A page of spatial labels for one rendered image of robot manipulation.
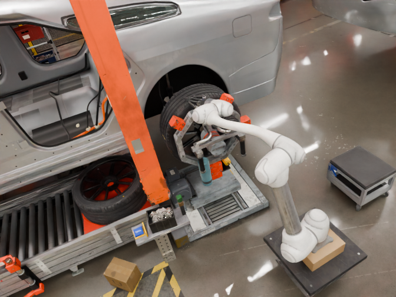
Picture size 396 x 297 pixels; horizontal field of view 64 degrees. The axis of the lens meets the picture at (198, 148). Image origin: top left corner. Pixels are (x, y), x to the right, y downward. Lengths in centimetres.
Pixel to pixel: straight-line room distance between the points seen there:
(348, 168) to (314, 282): 108
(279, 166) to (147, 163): 95
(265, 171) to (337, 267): 100
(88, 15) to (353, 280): 247
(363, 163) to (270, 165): 146
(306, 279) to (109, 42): 190
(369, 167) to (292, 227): 122
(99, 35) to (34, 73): 256
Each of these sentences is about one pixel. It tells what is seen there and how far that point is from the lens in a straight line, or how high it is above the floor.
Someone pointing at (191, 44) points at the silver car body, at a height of 146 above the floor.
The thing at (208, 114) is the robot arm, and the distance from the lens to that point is 196.
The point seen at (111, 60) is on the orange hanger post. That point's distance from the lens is 183.
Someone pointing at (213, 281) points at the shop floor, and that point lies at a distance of 270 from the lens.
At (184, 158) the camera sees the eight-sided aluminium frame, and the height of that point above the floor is 76.
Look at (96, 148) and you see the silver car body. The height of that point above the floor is 87.
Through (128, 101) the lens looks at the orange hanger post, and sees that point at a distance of 195.
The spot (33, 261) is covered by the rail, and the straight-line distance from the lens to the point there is 288.
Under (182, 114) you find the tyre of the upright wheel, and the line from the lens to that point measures 236.
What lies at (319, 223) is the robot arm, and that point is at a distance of 217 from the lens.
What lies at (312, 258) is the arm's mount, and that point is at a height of 40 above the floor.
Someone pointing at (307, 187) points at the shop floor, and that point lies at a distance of 324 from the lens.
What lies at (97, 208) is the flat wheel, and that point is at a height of 50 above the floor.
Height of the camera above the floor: 241
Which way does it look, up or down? 41 degrees down
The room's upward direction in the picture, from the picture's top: 12 degrees counter-clockwise
